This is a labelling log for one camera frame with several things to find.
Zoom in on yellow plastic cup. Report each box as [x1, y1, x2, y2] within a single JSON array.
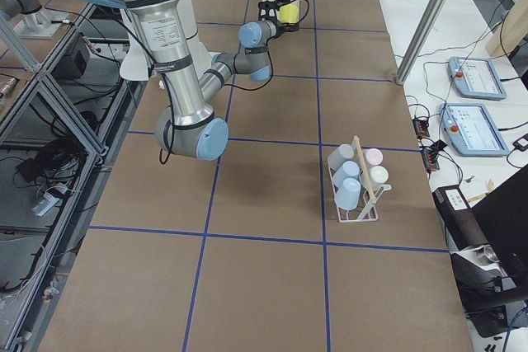
[[278, 2, 299, 24]]

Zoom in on blue cup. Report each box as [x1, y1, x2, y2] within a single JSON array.
[[332, 161, 361, 188], [334, 178, 361, 211]]

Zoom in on near blue teach pendant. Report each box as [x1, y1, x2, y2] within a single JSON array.
[[440, 103, 509, 157]]

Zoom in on grey plastic cup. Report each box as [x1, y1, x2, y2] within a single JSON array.
[[327, 143, 354, 171]]

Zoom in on pink plastic cup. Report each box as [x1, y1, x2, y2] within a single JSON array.
[[363, 148, 384, 167]]

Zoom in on pale green white cup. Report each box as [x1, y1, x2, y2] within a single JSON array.
[[367, 166, 389, 190]]

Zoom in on black computer monitor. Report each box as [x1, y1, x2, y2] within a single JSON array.
[[472, 167, 527, 285]]

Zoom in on aluminium frame post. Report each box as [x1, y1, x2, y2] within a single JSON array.
[[394, 0, 446, 85]]

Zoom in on near orange black connector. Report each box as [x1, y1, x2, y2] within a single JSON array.
[[420, 147, 440, 174]]

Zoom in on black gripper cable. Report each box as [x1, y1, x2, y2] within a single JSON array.
[[158, 0, 310, 166]]

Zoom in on blue teach pendant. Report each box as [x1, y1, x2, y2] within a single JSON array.
[[440, 103, 509, 157], [448, 57, 507, 101]]

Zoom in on orange black connector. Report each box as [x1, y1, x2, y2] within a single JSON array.
[[412, 118, 430, 139], [420, 147, 440, 174]]

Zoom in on far blue teach pendant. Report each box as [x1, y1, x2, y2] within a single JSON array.
[[448, 57, 507, 101]]

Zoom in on wooden board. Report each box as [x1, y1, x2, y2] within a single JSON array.
[[487, 0, 528, 59]]

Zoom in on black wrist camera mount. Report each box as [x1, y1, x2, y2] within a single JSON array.
[[258, 0, 277, 22]]

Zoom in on far orange black connector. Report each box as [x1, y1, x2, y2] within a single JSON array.
[[412, 118, 430, 139]]

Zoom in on black box with label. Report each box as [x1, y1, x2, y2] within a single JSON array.
[[432, 185, 488, 250]]

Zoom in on white wire cup rack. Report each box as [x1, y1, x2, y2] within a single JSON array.
[[327, 136, 392, 223]]

